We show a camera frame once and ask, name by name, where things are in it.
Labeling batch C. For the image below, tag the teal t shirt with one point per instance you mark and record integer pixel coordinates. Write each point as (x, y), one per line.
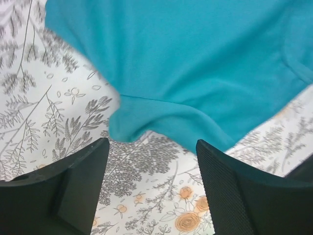
(192, 69)

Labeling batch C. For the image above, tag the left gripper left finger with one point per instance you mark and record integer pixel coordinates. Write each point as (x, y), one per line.
(58, 199)

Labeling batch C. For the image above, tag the floral patterned table mat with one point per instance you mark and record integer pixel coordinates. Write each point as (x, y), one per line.
(53, 103)

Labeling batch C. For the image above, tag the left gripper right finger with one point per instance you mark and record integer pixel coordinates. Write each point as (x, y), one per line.
(244, 200)

